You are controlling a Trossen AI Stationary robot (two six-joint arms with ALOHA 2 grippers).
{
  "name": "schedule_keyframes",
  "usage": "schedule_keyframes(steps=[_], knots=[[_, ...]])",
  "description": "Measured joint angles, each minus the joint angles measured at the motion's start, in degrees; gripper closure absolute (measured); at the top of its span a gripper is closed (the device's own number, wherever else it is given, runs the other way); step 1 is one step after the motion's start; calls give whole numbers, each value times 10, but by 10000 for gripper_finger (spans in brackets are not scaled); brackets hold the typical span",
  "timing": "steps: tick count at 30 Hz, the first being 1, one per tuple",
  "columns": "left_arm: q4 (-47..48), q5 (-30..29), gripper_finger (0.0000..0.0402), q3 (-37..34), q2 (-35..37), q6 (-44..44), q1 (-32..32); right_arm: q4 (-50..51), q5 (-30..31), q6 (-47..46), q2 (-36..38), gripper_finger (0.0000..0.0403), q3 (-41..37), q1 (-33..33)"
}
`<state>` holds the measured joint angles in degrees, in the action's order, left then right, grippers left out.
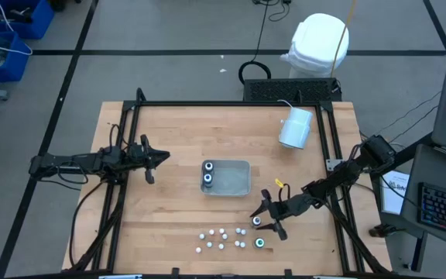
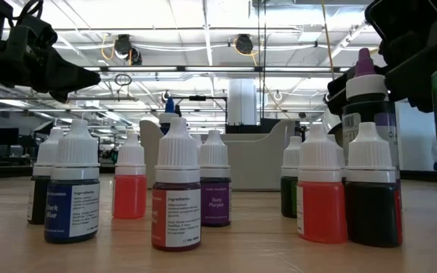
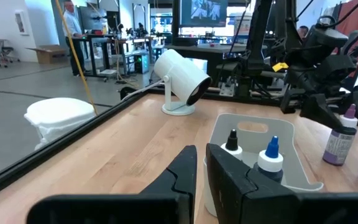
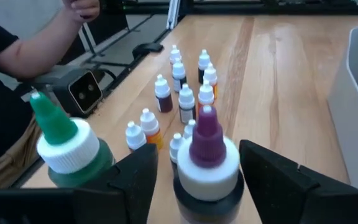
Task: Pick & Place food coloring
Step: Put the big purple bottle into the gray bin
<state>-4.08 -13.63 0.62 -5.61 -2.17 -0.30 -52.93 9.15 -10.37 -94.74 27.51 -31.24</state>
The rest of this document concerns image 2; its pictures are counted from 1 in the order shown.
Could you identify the white pillar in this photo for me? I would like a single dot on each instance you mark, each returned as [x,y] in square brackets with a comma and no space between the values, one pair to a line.
[241,102]

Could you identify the small dark blue dye bottle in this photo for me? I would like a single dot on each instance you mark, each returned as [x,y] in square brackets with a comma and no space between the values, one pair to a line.
[72,212]

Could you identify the small orange-red dye bottle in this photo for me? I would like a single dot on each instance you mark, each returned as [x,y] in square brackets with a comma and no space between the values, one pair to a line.
[129,197]
[322,216]

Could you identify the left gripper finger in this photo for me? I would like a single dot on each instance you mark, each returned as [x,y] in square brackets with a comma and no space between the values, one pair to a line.
[70,79]

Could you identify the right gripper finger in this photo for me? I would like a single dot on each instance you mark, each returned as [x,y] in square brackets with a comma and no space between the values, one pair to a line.
[336,95]
[412,83]

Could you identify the small maroon dye bottle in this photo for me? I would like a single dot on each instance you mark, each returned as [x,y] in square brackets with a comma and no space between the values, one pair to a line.
[176,220]

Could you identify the black computer case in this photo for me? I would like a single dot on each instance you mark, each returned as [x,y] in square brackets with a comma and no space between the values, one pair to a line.
[271,127]

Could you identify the small green dye bottle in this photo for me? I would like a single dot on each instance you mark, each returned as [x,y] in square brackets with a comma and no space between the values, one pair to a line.
[288,197]

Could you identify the grey plastic storage bin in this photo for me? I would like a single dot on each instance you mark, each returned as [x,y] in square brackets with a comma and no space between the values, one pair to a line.
[256,163]

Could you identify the small taro purple dye bottle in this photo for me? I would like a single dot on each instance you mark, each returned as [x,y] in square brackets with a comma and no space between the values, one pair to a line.
[215,204]

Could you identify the large purple-tip dye bottle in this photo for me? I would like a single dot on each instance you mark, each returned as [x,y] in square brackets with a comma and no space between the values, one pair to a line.
[366,89]

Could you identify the small black dye bottle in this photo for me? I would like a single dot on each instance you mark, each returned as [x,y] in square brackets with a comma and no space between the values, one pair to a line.
[40,159]

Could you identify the black monitor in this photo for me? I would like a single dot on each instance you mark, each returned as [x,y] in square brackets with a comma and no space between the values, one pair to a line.
[5,136]

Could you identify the small dark red dye bottle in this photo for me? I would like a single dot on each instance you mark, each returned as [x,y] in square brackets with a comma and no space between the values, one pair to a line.
[372,216]

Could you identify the large blue dye bottle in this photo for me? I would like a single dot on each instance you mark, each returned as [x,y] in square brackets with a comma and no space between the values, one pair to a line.
[170,106]

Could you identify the black metal stand frame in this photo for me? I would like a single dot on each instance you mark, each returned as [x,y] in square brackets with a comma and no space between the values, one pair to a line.
[197,98]

